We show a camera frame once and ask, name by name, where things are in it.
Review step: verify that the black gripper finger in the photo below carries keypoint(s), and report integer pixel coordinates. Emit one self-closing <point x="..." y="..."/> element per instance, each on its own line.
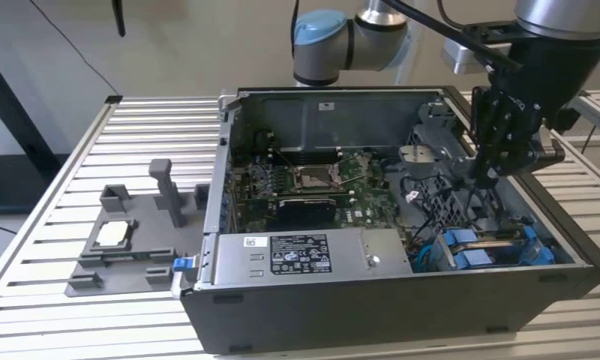
<point x="487" y="142"/>
<point x="530" y="153"/>

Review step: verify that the black table end cap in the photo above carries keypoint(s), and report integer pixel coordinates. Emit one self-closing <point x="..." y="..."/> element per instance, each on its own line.
<point x="114" y="99"/>

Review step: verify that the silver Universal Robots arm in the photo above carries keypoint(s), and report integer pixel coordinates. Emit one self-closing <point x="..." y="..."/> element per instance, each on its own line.
<point x="325" y="48"/>

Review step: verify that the black disk bay cage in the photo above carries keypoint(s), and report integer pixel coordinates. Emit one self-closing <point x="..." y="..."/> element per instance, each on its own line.
<point x="430" y="187"/>

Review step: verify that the silver CPU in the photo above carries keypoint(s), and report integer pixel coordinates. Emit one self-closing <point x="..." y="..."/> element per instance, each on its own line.
<point x="113" y="233"/>

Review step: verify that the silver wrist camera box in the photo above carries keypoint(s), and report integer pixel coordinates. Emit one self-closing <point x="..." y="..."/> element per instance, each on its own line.
<point x="463" y="56"/>

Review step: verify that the CPU socket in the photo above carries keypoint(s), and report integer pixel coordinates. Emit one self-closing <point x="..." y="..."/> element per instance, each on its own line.
<point x="313" y="179"/>

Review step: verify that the grey parts rack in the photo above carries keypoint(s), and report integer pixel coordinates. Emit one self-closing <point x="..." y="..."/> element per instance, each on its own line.
<point x="145" y="232"/>

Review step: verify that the blue case latch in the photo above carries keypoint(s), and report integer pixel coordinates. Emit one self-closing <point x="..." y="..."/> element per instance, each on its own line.
<point x="183" y="264"/>

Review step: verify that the green motherboard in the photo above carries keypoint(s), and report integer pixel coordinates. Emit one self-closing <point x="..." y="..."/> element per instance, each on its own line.
<point x="365" y="195"/>

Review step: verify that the black rectangular board module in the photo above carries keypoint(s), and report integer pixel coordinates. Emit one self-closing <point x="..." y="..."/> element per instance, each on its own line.
<point x="305" y="212"/>

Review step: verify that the silver power supply unit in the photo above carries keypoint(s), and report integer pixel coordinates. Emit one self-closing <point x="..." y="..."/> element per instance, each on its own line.
<point x="381" y="243"/>

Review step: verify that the black open PC case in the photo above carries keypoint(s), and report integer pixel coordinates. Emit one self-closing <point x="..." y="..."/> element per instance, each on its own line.
<point x="355" y="318"/>

